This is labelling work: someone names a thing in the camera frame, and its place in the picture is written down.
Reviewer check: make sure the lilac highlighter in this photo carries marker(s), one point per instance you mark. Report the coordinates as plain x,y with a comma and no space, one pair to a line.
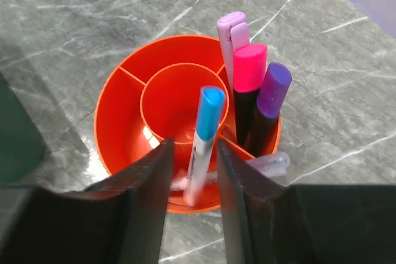
224,26

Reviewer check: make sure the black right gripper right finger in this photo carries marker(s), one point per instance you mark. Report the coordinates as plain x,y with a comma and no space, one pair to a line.
265,222

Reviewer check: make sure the thin blue-tip pen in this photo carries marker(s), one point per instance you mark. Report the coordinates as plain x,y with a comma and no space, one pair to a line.
273,165

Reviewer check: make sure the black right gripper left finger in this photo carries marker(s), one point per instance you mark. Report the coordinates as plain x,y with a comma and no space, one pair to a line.
117,220

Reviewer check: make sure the purple black highlighter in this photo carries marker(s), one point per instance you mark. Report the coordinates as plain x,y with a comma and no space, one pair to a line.
276,83

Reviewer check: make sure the green compartment tray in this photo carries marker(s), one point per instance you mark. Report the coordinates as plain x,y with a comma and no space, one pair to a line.
22,145

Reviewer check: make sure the pink black highlighter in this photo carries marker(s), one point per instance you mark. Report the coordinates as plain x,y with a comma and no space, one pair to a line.
249,69

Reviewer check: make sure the white blue marker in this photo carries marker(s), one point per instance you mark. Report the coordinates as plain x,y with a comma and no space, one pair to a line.
211,102

